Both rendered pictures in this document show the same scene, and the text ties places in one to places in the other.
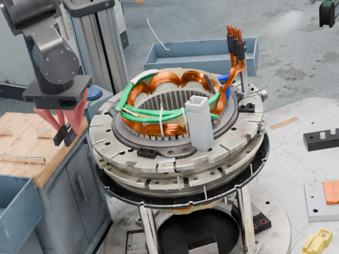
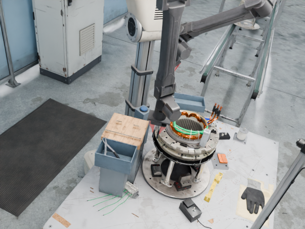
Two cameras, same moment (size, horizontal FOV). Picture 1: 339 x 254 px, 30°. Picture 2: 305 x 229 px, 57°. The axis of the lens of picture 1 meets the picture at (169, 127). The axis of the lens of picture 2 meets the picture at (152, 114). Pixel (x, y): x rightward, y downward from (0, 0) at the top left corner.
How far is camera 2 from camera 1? 60 cm
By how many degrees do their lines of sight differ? 16
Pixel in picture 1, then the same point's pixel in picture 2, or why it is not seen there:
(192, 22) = (129, 56)
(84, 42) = (138, 85)
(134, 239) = (156, 168)
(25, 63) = (59, 63)
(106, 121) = not seen: hidden behind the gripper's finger
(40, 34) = (170, 103)
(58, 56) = (176, 113)
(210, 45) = (185, 96)
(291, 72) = not seen: hidden behind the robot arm
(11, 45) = (54, 53)
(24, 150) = (129, 132)
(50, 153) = (140, 136)
